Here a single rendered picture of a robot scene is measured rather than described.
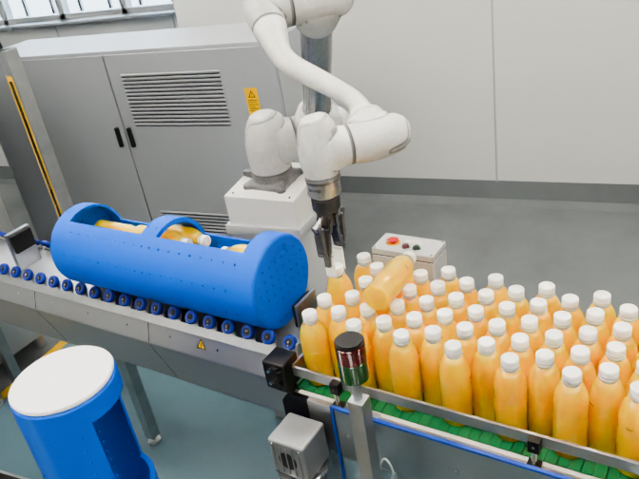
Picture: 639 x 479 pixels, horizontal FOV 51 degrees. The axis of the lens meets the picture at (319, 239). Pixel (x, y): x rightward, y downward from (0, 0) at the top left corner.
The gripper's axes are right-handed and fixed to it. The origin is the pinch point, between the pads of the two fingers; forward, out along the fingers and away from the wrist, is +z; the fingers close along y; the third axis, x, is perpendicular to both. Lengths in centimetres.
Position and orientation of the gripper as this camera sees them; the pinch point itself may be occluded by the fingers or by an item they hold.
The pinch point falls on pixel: (335, 261)
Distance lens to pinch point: 181.7
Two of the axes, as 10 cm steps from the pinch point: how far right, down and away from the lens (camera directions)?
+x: 8.4, 1.5, -5.3
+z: 1.4, 8.7, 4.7
